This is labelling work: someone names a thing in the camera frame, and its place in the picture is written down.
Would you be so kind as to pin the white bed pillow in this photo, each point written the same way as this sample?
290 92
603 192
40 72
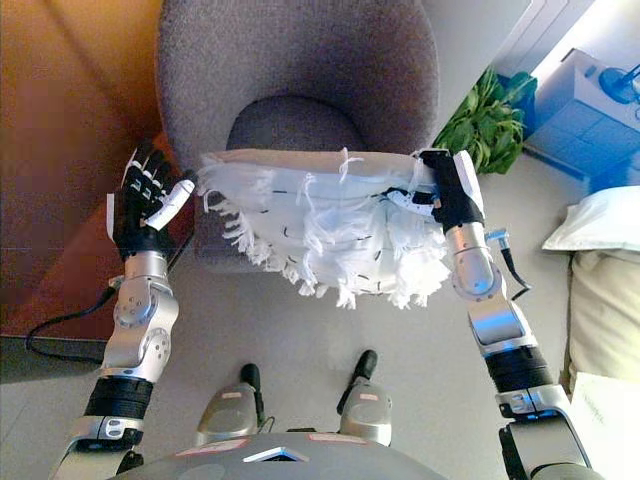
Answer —
600 220

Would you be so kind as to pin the beige nightstand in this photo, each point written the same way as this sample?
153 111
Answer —
580 125

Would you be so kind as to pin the grey robot torso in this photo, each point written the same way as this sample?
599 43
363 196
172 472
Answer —
300 462

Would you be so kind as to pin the cream bed duvet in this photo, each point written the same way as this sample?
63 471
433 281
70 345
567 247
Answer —
607 320

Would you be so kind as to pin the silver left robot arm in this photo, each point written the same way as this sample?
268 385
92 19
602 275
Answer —
140 320

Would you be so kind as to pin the green potted plant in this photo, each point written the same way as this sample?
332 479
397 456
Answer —
490 125

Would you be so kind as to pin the grey fabric armchair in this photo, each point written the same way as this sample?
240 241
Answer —
300 65

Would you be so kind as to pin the silver robot leg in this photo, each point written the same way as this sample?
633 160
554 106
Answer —
367 400
230 410

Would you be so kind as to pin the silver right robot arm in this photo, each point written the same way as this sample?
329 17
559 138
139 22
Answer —
495 320

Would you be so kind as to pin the silver left robot leg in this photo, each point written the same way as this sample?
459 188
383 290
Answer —
230 410

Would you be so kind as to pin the brown wooden desk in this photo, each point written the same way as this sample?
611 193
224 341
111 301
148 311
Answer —
75 150

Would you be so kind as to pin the silver right robot leg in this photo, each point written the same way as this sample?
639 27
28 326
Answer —
367 400

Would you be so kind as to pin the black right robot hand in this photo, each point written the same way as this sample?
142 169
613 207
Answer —
452 195

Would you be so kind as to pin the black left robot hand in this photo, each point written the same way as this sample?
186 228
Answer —
135 215

